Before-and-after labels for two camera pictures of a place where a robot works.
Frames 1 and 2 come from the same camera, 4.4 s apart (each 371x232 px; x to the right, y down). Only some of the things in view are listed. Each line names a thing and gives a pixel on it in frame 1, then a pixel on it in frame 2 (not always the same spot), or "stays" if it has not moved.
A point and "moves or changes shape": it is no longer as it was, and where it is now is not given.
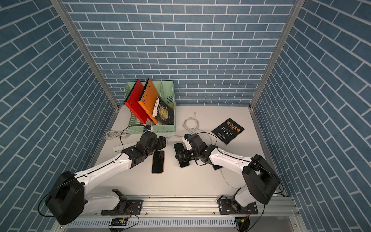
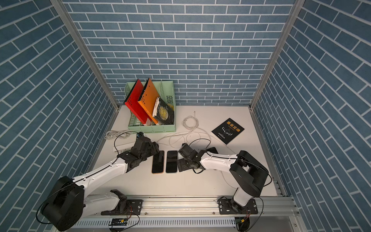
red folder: x=132 y=102 stays
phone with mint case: x=178 y=146 moves or changes shape
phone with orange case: x=158 y=162 stays
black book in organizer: x=164 y=111 stays
